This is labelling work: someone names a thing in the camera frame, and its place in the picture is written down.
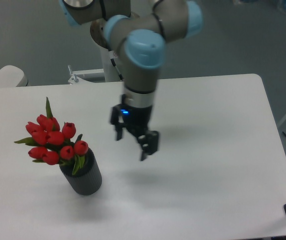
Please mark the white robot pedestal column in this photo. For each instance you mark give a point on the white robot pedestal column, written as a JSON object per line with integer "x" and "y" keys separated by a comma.
{"x": 109, "y": 58}

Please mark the white metal base frame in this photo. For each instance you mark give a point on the white metal base frame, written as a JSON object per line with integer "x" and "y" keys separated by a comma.
{"x": 85, "y": 76}

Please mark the white chair backrest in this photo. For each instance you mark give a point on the white chair backrest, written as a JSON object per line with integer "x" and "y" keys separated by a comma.
{"x": 12, "y": 76}

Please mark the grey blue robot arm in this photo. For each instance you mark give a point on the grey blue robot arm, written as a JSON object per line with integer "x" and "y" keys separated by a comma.
{"x": 140, "y": 45}

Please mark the dark grey ribbed vase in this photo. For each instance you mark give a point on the dark grey ribbed vase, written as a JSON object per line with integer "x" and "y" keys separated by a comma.
{"x": 88, "y": 179}

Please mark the red tulip bouquet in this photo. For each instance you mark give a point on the red tulip bouquet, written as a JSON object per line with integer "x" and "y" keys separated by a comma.
{"x": 52, "y": 144}

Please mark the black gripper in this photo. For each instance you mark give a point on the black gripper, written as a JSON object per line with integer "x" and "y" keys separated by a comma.
{"x": 135, "y": 120}

